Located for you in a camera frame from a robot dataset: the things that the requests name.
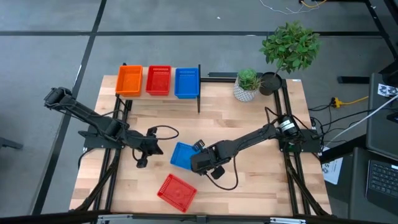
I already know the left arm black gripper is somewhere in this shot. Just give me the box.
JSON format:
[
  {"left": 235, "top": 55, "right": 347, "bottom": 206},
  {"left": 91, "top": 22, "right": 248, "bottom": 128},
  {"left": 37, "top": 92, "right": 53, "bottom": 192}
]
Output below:
[{"left": 124, "top": 125, "right": 164, "bottom": 169}]

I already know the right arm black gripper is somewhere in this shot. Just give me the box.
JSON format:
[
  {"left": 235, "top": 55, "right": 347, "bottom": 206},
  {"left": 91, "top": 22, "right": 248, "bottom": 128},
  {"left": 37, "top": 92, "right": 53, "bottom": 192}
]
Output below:
[{"left": 190, "top": 139, "right": 234, "bottom": 180}]

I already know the blue slotted plastic basket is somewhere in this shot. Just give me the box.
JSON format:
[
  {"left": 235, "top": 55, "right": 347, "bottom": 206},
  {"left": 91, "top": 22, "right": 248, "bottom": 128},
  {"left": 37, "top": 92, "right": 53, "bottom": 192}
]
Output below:
[
  {"left": 170, "top": 141, "right": 202, "bottom": 171},
  {"left": 174, "top": 67, "right": 200, "bottom": 100}
]

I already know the orange slotted plastic basket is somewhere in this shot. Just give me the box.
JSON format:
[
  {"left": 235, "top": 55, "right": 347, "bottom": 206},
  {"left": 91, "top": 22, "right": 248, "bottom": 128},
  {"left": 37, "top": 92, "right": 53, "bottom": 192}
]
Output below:
[{"left": 114, "top": 64, "right": 144, "bottom": 97}]

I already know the large red slotted plastic basket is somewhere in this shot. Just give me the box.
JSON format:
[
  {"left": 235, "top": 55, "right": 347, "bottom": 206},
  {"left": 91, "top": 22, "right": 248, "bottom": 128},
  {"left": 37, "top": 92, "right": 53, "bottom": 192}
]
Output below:
[{"left": 156, "top": 173, "right": 198, "bottom": 213}]

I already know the white triangle-patterned plant pot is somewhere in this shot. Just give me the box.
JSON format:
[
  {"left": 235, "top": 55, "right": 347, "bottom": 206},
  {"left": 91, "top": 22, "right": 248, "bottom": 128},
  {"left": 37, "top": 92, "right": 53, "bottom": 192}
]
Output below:
[{"left": 233, "top": 77, "right": 259, "bottom": 103}]

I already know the green succulent plant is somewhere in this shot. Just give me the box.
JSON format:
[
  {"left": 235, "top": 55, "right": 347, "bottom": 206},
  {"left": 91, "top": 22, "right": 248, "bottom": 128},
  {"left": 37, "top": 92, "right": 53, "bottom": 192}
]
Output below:
[{"left": 237, "top": 68, "right": 262, "bottom": 91}]

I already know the black round plant pot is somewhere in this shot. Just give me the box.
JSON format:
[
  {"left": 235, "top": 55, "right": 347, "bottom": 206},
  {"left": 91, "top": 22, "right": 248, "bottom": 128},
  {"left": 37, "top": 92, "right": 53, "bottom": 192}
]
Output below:
[{"left": 258, "top": 72, "right": 284, "bottom": 96}]

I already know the white paper with marker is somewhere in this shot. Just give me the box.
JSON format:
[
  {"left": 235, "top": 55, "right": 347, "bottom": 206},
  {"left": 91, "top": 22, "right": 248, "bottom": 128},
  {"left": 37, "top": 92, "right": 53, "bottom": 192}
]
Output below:
[{"left": 321, "top": 156, "right": 344, "bottom": 185}]

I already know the grey furniture leg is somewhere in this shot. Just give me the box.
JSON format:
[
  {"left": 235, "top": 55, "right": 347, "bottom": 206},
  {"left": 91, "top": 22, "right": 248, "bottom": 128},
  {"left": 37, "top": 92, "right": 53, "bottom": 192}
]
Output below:
[{"left": 0, "top": 136, "right": 24, "bottom": 150}]

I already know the leafy green potted tree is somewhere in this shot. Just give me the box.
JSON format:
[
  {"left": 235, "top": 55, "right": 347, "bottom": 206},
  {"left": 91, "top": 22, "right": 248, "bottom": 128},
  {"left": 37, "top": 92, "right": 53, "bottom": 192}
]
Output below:
[{"left": 259, "top": 20, "right": 322, "bottom": 75}]

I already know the laptop computer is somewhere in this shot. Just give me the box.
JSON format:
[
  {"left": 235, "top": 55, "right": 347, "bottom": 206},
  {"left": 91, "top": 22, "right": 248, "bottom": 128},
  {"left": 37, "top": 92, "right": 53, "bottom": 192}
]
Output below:
[{"left": 347, "top": 73, "right": 398, "bottom": 224}]

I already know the black stand foot bar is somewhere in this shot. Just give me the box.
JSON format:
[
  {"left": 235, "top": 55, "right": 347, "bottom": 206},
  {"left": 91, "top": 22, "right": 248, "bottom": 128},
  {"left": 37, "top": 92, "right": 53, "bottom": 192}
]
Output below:
[{"left": 337, "top": 75, "right": 371, "bottom": 85}]

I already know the black laptop keyboard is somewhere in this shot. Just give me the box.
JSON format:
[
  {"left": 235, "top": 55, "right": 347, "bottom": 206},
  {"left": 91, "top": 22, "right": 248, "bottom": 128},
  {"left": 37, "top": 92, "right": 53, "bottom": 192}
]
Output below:
[{"left": 365, "top": 159, "right": 398, "bottom": 216}]

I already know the white printed marker sheet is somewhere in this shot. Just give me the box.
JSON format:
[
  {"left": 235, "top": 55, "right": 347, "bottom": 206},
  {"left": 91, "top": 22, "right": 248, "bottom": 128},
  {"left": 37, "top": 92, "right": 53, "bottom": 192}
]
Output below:
[{"left": 377, "top": 83, "right": 398, "bottom": 98}]

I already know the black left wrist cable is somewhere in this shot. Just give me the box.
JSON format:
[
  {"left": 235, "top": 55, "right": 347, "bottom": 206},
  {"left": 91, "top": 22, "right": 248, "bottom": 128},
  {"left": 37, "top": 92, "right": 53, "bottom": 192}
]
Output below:
[{"left": 154, "top": 124, "right": 180, "bottom": 141}]

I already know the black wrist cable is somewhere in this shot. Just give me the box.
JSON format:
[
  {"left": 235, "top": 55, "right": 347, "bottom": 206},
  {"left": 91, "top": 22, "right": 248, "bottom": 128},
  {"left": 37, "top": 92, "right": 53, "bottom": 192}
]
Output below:
[
  {"left": 203, "top": 154, "right": 239, "bottom": 191},
  {"left": 154, "top": 124, "right": 180, "bottom": 141}
]

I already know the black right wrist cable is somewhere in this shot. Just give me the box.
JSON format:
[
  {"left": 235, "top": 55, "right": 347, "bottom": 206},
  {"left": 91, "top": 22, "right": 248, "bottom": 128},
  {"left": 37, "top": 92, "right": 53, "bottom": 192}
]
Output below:
[{"left": 203, "top": 154, "right": 239, "bottom": 191}]

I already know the black aluminium rig frame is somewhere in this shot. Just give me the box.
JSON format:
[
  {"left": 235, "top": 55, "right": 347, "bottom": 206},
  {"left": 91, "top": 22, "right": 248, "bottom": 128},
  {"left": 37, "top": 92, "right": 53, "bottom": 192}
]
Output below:
[{"left": 70, "top": 72, "right": 332, "bottom": 224}]

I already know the yellow power cord plug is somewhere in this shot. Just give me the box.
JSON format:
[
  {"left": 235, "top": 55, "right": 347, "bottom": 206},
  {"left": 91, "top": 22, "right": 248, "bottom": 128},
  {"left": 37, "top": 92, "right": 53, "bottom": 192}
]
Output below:
[{"left": 330, "top": 95, "right": 370, "bottom": 109}]

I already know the white floor cable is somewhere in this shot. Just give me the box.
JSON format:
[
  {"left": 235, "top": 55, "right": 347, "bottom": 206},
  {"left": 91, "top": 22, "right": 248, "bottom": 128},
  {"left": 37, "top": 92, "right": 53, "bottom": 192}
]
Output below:
[{"left": 323, "top": 95, "right": 398, "bottom": 147}]

